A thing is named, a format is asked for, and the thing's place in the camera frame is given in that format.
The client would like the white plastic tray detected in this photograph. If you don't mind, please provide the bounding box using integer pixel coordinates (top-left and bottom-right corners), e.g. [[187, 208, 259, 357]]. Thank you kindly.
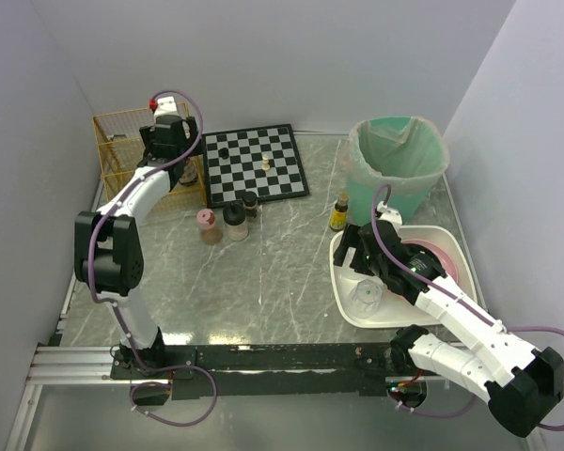
[[329, 225, 478, 329]]

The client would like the black lid seasoning jar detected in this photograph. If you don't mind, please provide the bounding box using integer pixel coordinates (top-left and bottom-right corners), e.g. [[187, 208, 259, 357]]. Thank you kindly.
[[223, 201, 248, 241]]

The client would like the clear faceted glass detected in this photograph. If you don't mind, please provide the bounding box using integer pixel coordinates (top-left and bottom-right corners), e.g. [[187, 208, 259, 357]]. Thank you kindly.
[[348, 279, 384, 319]]

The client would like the black white chessboard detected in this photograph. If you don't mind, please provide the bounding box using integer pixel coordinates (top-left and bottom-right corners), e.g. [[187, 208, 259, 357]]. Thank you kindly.
[[202, 124, 309, 209]]

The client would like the small dark pepper shaker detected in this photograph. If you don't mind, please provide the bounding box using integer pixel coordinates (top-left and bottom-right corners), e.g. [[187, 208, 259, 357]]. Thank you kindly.
[[242, 191, 259, 222]]

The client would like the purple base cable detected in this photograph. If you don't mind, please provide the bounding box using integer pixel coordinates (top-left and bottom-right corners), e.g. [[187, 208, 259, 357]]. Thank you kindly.
[[387, 375, 480, 418], [129, 365, 218, 428]]

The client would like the pink lid spice jar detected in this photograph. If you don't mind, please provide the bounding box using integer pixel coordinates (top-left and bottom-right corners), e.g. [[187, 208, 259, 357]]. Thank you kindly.
[[196, 209, 223, 245]]

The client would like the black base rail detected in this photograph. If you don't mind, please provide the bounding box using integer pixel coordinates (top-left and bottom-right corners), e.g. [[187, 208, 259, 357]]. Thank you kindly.
[[110, 342, 417, 400]]

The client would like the pink plate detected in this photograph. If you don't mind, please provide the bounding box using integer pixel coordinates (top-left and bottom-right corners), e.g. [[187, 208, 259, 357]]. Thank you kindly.
[[404, 239, 459, 283]]

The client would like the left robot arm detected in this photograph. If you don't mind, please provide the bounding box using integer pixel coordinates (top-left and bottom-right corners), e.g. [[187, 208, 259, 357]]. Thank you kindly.
[[74, 113, 203, 373]]

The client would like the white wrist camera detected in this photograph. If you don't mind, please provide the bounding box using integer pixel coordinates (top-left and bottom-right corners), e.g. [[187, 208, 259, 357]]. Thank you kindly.
[[376, 201, 403, 232], [149, 96, 180, 120]]

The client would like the yellow wire basket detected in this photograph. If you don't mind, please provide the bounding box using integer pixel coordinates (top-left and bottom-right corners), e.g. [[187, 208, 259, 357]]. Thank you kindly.
[[93, 107, 207, 215]]

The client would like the yellow label sauce bottle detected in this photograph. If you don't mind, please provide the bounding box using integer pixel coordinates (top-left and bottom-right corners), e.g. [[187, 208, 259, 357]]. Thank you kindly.
[[329, 192, 349, 231]]

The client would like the white chess pawn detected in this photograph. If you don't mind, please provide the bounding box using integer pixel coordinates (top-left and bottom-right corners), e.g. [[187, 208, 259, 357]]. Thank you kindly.
[[262, 155, 270, 171]]

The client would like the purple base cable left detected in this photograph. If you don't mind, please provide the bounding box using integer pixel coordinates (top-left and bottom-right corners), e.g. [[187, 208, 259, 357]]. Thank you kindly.
[[129, 365, 218, 428]]

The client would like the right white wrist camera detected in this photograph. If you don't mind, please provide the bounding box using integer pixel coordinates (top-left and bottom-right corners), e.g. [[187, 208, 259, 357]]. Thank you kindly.
[[376, 201, 403, 232]]

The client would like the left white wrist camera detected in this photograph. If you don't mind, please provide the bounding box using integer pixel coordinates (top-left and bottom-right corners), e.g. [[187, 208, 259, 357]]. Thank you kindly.
[[149, 96, 180, 120]]

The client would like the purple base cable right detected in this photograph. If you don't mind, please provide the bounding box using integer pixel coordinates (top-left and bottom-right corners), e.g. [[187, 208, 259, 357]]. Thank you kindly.
[[387, 375, 480, 418]]

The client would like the black plate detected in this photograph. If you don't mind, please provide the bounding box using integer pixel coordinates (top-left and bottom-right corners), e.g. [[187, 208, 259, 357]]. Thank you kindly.
[[406, 243, 440, 263]]

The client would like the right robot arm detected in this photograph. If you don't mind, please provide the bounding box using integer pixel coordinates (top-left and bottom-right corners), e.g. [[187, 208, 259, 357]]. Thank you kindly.
[[330, 220, 564, 438]]

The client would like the clear trash bag liner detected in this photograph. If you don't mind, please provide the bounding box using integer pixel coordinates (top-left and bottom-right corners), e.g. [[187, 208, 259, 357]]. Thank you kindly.
[[340, 116, 451, 194]]

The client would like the green plastic trash bin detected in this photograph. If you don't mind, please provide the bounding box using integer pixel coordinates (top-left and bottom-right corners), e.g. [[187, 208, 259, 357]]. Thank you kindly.
[[345, 116, 449, 227]]

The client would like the clear vinegar bottle red label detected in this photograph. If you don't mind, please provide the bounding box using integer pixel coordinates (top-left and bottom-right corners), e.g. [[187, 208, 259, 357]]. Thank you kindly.
[[179, 158, 198, 187]]

